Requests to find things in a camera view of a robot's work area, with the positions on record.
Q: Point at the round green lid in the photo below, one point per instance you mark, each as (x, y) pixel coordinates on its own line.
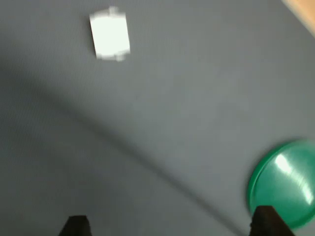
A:
(283, 177)

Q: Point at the small white plastic terminal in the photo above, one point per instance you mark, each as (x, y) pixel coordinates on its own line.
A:
(109, 34)

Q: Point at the dark grey mat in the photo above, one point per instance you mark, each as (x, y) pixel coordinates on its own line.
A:
(157, 98)

